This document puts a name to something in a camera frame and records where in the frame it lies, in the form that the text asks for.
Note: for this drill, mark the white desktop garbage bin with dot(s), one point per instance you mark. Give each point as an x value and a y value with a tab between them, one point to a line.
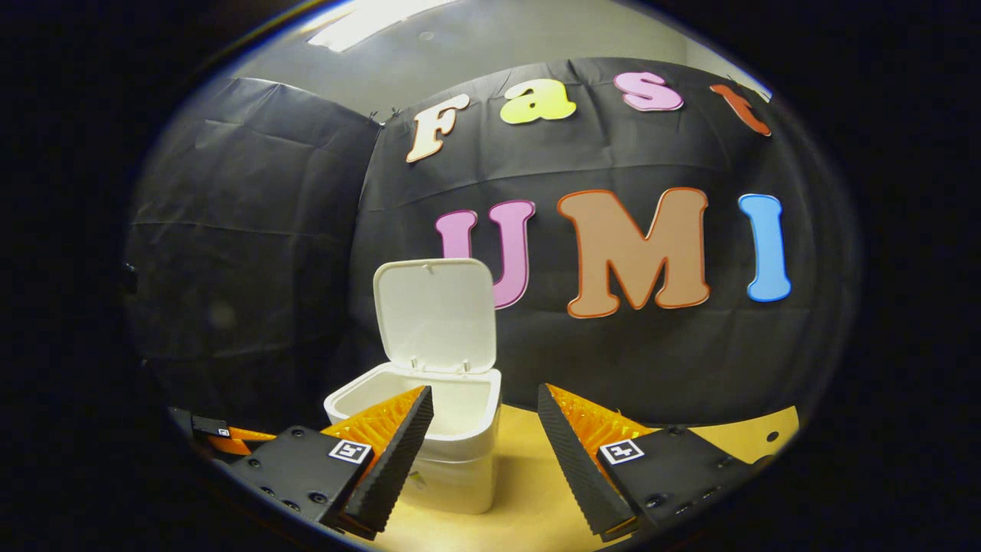
437	314

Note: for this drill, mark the wooden desktop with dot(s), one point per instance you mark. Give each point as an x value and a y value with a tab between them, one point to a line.
521	475

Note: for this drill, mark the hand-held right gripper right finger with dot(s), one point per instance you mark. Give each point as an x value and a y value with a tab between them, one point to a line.
571	454

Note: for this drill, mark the black backdrop cloth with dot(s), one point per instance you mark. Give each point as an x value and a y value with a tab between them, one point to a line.
268	268

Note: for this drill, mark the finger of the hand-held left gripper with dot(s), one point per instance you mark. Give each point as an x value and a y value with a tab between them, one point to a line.
211	428

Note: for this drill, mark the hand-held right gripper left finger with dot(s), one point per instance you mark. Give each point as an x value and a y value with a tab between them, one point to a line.
398	460

